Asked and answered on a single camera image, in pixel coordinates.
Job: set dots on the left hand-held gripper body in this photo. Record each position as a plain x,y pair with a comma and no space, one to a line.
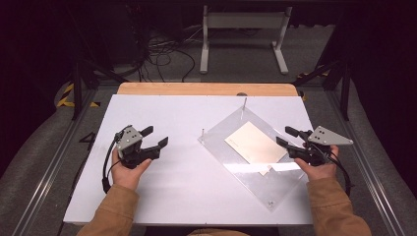
131,149

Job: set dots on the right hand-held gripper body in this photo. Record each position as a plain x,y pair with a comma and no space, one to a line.
316,147

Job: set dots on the photo card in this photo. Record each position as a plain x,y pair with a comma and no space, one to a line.
255,144

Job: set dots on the clear acrylic photo frame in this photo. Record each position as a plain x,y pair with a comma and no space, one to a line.
216,146

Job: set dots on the person's right hand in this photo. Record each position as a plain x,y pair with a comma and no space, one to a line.
319,170

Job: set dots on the person's left hand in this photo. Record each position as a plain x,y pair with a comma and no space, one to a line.
126,173

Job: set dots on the white board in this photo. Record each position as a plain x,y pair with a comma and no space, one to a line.
183,190

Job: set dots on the wooden table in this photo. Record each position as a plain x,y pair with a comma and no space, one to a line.
196,89

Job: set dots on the black metal stand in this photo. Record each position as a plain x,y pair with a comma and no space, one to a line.
344,88
77,88

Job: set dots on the yellow black floor tape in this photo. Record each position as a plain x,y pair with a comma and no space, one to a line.
67,98

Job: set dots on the metal frame pin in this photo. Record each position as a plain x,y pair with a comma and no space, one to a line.
245,105
203,134

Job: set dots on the aluminium rail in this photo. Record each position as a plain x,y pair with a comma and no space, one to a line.
49,177
364,177

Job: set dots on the small metal frame screw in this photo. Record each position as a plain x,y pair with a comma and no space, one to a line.
270,203

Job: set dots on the white metal desk frame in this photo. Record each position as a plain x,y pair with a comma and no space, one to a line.
205,49

